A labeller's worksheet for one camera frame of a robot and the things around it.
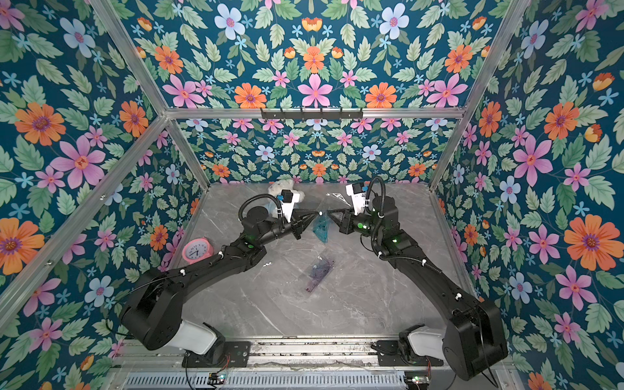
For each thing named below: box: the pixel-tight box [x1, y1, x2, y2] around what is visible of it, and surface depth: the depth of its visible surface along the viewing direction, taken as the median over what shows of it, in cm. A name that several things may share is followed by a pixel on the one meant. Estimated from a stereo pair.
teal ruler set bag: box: [312, 212, 333, 243], surface depth 77 cm
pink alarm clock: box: [182, 237, 214, 265], surface depth 96 cm
